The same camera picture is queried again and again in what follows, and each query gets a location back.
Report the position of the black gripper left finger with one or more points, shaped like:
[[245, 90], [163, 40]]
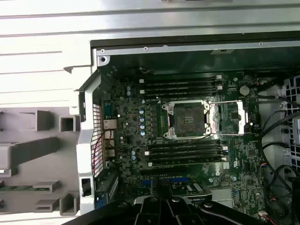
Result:
[[150, 215]]

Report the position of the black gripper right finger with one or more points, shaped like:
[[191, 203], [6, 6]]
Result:
[[178, 215]]

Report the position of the thin metal locking lever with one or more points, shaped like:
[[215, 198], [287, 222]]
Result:
[[204, 140]]

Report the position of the metal socket cover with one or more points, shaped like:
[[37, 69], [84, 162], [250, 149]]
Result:
[[242, 118]]

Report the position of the CPU socket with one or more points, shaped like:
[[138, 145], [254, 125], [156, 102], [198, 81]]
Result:
[[187, 117]]

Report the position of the black expansion slot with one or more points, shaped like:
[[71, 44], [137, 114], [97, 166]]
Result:
[[164, 171]]

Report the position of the silver finned heatsink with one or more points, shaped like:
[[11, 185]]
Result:
[[222, 197]]

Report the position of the black RAM slot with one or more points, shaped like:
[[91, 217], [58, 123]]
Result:
[[178, 95], [178, 85], [185, 161], [185, 155], [185, 150], [178, 80], [178, 90], [185, 145]]

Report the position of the green motherboard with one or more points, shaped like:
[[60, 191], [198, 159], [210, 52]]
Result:
[[159, 126]]

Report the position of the grey parts rack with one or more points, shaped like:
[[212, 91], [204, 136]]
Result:
[[35, 164]]

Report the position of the green RAM stick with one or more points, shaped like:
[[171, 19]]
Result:
[[16, 188]]

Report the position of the silver coin battery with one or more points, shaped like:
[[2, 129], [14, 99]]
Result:
[[245, 90]]

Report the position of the silver metal drive cage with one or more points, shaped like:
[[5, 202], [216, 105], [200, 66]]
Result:
[[272, 105]]

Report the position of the black PC case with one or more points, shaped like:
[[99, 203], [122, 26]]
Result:
[[187, 48]]

